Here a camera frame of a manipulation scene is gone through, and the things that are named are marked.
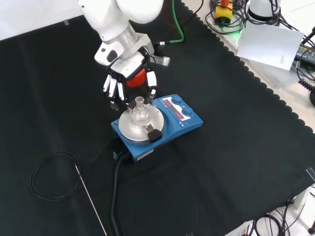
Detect yellow stop button box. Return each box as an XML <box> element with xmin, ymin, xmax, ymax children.
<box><xmin>214</xmin><ymin>0</ymin><xmax>234</xmax><ymax>26</ymax></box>

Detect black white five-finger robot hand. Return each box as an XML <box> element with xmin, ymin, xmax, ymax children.
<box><xmin>102</xmin><ymin>47</ymin><xmax>158</xmax><ymax>110</ymax></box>

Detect black power adapter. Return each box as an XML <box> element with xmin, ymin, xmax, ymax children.
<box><xmin>294</xmin><ymin>43</ymin><xmax>315</xmax><ymax>65</ymax></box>

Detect clear glass round-bottom flask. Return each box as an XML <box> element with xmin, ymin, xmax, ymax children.
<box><xmin>131</xmin><ymin>96</ymin><xmax>150</xmax><ymax>124</ymax></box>

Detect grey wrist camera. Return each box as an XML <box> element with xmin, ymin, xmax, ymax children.
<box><xmin>153</xmin><ymin>56</ymin><xmax>171</xmax><ymax>67</ymax></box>

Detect black cables around button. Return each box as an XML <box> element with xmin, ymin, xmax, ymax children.
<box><xmin>205</xmin><ymin>0</ymin><xmax>248</xmax><ymax>35</ymax></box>

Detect thin black probe cable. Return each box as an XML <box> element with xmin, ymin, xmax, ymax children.
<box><xmin>30</xmin><ymin>137</ymin><xmax>119</xmax><ymax>200</ymax></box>

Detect black cable bundle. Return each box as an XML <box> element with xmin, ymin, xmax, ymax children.
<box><xmin>242</xmin><ymin>205</ymin><xmax>315</xmax><ymax>236</ymax></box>

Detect thick black power cable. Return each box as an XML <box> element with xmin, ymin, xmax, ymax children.
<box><xmin>110</xmin><ymin>151</ymin><xmax>132</xmax><ymax>236</ymax></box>

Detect red ribbed flask ring stand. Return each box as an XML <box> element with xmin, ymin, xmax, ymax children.
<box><xmin>126</xmin><ymin>68</ymin><xmax>147</xmax><ymax>88</ymax></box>

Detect blue heater with steel plate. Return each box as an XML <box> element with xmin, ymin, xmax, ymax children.
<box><xmin>110</xmin><ymin>93</ymin><xmax>204</xmax><ymax>163</ymax></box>

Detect green robot cable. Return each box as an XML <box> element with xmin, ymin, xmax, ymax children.
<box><xmin>159</xmin><ymin>0</ymin><xmax>186</xmax><ymax>46</ymax></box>

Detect black bench cloth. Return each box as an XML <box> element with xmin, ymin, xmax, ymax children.
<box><xmin>0</xmin><ymin>0</ymin><xmax>315</xmax><ymax>236</ymax></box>

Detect pale white board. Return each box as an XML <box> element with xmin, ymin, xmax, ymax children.
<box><xmin>236</xmin><ymin>20</ymin><xmax>305</xmax><ymax>72</ymax></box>

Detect thin steel temperature probe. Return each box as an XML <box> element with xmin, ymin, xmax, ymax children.
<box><xmin>74</xmin><ymin>165</ymin><xmax>108</xmax><ymax>236</ymax></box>

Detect black coiled cable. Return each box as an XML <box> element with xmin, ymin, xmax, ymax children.
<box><xmin>298</xmin><ymin>78</ymin><xmax>315</xmax><ymax>92</ymax></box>

